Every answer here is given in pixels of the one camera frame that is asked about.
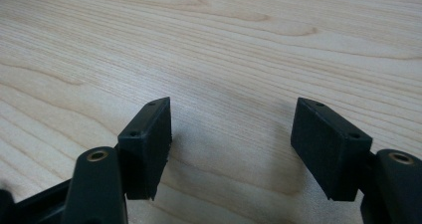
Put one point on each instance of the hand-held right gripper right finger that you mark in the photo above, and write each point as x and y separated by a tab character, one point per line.
326	151

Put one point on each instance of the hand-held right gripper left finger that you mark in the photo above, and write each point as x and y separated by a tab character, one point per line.
146	151

